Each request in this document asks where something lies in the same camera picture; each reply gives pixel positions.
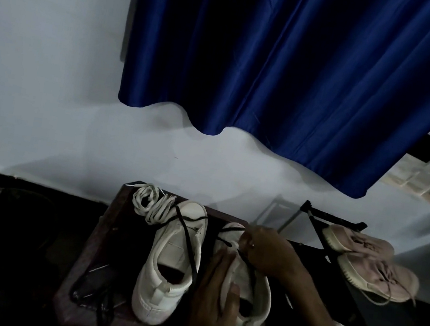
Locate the person's left hand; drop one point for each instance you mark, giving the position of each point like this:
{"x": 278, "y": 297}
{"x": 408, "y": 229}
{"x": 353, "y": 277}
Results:
{"x": 210, "y": 316}

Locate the person's right hand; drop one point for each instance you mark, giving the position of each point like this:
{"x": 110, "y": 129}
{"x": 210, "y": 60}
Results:
{"x": 269, "y": 256}

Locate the pink sneaker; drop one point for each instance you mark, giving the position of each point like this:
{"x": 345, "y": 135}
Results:
{"x": 368, "y": 279}
{"x": 344, "y": 240}

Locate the dark brown plastic stool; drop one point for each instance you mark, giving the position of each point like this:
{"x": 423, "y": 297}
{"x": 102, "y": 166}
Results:
{"x": 112, "y": 234}

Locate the blue curtain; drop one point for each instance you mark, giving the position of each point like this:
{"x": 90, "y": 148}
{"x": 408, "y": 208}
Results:
{"x": 298, "y": 59}

